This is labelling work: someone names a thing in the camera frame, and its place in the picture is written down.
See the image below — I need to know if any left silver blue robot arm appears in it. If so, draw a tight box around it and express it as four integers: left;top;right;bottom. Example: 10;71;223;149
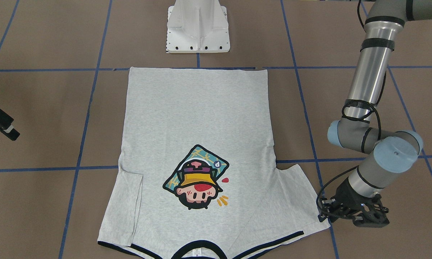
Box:
317;0;432;227

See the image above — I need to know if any grey cartoon print t-shirt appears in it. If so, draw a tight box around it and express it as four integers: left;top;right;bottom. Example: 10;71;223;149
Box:
97;67;329;259

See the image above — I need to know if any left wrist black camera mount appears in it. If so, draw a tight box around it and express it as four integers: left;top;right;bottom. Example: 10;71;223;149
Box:
317;193;390;228

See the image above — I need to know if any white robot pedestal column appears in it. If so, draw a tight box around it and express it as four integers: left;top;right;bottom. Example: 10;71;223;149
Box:
165;0;231;54

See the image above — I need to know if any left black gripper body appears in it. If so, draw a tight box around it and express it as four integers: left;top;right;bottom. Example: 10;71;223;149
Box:
331;179;381;220

